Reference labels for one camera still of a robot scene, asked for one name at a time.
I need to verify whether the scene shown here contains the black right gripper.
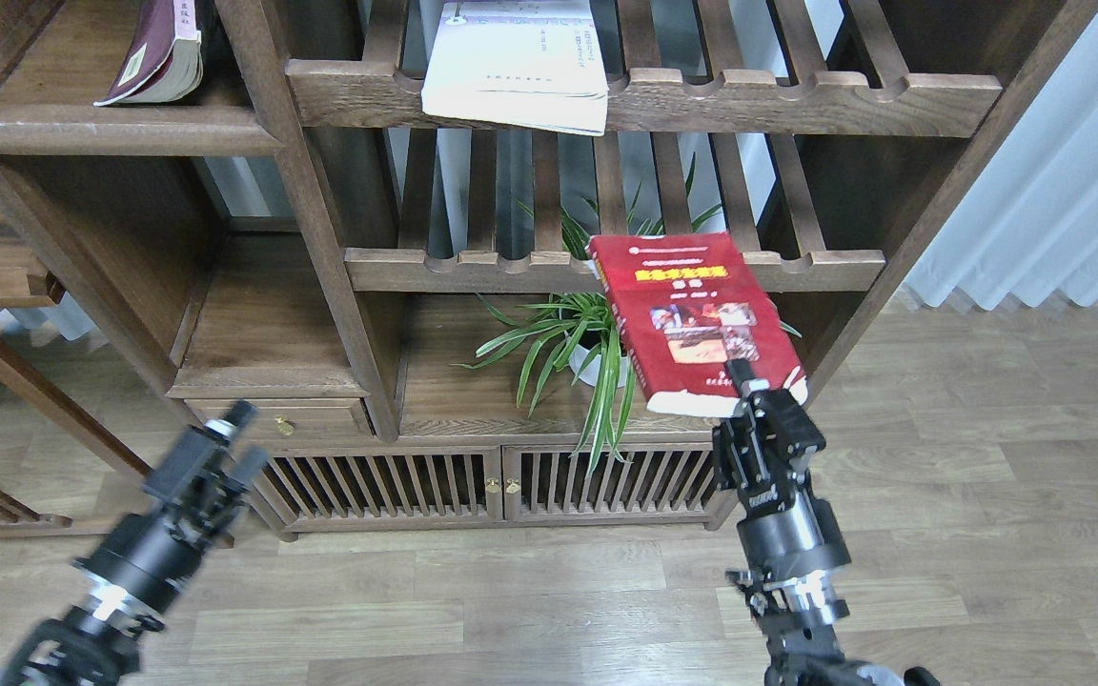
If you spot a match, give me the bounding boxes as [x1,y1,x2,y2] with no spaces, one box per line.
[713,359,850,601]

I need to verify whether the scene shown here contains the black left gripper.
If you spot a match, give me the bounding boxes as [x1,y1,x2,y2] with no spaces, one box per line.
[72,400,270,615]

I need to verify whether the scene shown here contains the red paperback book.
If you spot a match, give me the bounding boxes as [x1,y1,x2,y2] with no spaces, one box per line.
[587,232,809,418]

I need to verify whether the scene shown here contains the maroon book white characters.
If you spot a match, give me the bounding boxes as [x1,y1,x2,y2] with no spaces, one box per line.
[94,1,206,106]

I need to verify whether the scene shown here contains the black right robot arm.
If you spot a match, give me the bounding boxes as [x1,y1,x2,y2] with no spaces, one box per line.
[713,359,935,685]

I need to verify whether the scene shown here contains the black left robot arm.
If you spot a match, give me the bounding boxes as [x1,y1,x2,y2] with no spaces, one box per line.
[0,400,269,685]

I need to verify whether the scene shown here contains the brass drawer knob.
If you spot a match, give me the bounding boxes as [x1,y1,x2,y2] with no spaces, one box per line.
[275,415,295,435]

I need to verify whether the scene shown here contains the white plant pot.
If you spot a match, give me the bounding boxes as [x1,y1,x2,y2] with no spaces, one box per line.
[568,335,632,387]

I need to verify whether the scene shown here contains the green spider plant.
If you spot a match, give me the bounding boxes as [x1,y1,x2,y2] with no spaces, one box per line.
[458,151,802,477]

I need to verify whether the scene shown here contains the dark wooden bookshelf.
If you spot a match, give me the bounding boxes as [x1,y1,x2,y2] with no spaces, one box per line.
[0,1,1098,538]

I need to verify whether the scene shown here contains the white curtain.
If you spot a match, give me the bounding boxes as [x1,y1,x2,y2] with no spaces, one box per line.
[904,13,1098,310]

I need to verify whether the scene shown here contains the white paperback book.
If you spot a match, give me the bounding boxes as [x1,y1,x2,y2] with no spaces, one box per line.
[421,1,609,136]

